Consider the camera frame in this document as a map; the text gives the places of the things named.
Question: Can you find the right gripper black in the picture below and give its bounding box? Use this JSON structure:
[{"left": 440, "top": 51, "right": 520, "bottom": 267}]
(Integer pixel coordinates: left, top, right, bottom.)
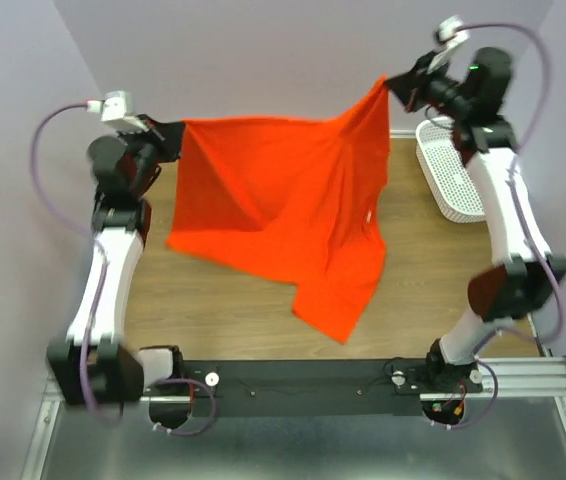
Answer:
[{"left": 382, "top": 50, "right": 472, "bottom": 121}]

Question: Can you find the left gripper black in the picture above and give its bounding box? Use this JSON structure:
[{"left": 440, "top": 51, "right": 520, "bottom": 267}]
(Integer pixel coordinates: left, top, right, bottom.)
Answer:
[{"left": 117, "top": 113, "right": 186, "bottom": 196}]

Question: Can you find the orange t shirt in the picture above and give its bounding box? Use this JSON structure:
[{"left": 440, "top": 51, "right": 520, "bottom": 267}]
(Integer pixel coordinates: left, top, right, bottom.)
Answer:
[{"left": 167, "top": 81, "right": 390, "bottom": 343}]

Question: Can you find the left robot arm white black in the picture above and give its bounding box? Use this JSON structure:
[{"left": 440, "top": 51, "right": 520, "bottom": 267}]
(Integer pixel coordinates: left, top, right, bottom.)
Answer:
[{"left": 46, "top": 115, "right": 185, "bottom": 410}]

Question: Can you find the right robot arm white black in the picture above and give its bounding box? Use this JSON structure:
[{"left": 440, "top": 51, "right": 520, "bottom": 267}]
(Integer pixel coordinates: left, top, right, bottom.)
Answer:
[{"left": 386, "top": 47, "right": 566, "bottom": 392}]

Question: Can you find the white perforated plastic basket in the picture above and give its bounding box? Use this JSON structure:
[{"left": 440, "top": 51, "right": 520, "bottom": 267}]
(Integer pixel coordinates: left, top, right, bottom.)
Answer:
[{"left": 415, "top": 116, "right": 485, "bottom": 224}]

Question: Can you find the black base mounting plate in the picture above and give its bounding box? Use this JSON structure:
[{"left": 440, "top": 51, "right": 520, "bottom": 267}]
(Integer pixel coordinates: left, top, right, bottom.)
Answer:
[{"left": 140, "top": 357, "right": 487, "bottom": 432}]

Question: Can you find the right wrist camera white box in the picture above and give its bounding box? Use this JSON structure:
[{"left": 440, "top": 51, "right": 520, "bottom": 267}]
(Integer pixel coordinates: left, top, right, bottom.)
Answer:
[{"left": 427, "top": 15, "right": 469, "bottom": 74}]

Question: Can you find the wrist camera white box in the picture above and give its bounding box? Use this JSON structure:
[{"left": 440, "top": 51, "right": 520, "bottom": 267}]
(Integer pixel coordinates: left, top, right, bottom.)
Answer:
[
  {"left": 86, "top": 90, "right": 148, "bottom": 134},
  {"left": 427, "top": 15, "right": 469, "bottom": 74}
]

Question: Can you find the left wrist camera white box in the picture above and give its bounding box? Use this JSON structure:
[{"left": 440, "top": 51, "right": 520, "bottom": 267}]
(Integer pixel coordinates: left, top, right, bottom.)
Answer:
[{"left": 86, "top": 90, "right": 148, "bottom": 134}]

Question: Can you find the aluminium frame rail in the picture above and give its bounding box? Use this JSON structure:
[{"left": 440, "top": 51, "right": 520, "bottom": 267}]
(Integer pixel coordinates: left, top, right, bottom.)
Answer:
[{"left": 42, "top": 355, "right": 566, "bottom": 402}]

